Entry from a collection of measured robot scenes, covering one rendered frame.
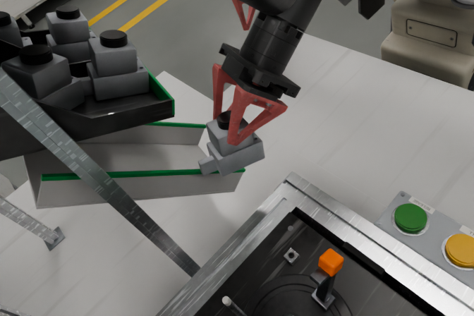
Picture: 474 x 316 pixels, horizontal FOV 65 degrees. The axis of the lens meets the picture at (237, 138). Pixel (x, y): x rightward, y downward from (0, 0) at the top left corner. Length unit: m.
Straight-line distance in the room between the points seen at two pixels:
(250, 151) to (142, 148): 0.20
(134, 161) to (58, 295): 0.36
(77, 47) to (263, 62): 0.28
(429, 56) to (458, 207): 0.44
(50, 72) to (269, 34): 0.23
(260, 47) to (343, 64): 0.52
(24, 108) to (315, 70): 0.70
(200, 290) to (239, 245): 0.08
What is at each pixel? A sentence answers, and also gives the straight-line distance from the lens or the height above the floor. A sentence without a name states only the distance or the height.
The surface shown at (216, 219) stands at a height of 0.86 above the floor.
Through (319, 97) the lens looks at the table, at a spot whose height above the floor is 0.86.
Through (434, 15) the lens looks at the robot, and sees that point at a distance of 1.00.
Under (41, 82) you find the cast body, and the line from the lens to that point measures 0.42.
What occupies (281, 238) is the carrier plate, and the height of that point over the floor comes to 0.97.
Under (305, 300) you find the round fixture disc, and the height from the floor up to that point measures 0.99.
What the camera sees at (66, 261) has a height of 0.86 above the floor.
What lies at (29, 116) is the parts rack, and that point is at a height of 1.30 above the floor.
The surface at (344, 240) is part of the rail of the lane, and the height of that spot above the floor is 0.96.
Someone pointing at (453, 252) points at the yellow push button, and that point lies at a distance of 0.55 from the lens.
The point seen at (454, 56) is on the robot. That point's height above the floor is 0.80.
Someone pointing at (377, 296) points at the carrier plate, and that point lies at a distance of 0.52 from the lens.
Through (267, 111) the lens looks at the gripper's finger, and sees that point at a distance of 0.44.
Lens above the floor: 1.47
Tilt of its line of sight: 48 degrees down
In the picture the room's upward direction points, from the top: 24 degrees counter-clockwise
